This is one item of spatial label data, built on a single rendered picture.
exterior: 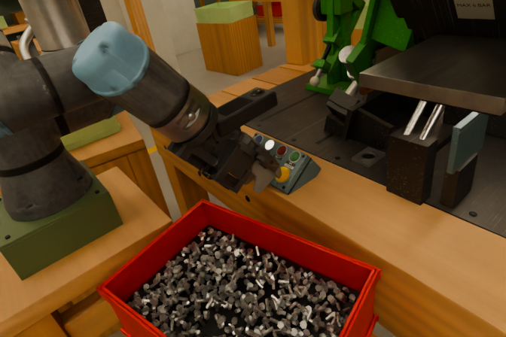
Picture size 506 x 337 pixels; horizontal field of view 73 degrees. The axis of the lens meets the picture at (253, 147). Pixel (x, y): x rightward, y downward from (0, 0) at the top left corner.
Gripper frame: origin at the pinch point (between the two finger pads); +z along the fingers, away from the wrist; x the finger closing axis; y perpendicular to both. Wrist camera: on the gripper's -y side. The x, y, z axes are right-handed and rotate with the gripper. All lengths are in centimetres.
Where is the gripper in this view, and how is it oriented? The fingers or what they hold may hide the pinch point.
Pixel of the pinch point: (277, 169)
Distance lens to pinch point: 59.9
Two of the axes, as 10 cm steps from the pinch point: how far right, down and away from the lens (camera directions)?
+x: 6.2, 3.0, -7.2
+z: 5.7, 4.7, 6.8
